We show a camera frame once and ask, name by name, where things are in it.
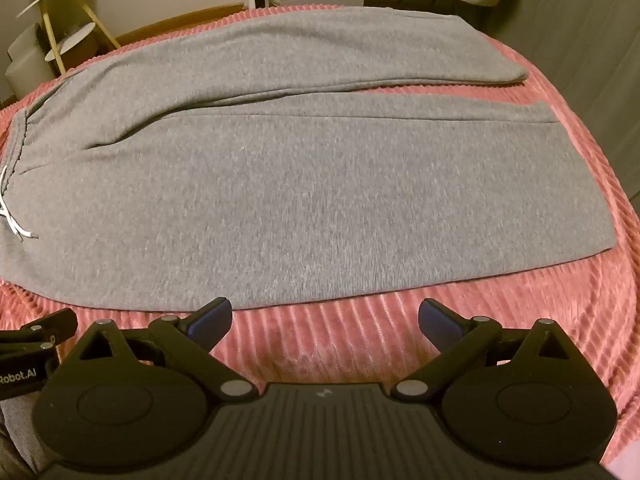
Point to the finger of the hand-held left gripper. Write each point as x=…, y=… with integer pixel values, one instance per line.
x=50, y=322

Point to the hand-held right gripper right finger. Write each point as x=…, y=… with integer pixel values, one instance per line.
x=440, y=319

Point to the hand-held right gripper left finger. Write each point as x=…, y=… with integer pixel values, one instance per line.
x=212, y=317

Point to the grey pants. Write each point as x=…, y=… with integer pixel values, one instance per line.
x=310, y=185

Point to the grey ribbed cloth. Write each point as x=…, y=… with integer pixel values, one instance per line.
x=15, y=430

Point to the pink ribbed blanket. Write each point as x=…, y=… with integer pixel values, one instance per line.
x=330, y=340

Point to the white bin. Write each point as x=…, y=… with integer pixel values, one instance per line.
x=27, y=60

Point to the tiered side table yellow legs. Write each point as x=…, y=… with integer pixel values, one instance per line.
x=65, y=5

